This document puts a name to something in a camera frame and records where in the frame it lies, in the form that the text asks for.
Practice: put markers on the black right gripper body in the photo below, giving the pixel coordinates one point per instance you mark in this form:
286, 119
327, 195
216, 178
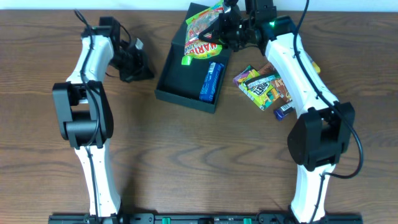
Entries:
227, 28

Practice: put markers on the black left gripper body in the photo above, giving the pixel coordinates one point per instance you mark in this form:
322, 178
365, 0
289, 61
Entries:
137, 69

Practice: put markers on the green gummy worms bag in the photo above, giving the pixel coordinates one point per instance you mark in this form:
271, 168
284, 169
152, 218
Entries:
197, 41

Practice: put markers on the black box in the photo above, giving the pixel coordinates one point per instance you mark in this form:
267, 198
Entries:
182, 84

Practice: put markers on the blue cookie roll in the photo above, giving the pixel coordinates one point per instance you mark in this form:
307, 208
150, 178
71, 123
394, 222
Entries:
211, 80

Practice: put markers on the green pretzel snack box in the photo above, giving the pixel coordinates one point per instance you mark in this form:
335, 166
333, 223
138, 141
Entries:
262, 95

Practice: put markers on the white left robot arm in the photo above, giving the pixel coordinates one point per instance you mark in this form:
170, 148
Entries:
84, 114

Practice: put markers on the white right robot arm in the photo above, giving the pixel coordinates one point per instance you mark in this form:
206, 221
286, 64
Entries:
324, 126

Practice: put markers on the green black candy bar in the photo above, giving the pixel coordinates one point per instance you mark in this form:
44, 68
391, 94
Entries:
260, 80

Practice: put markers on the brown chocolate sticks box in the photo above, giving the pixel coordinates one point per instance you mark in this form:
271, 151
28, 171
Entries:
268, 69

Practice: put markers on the dark blue chocolate bar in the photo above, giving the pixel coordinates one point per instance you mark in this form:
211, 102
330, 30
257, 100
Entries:
283, 111

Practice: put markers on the black mounting rail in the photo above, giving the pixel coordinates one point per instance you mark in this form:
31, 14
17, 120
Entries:
149, 218

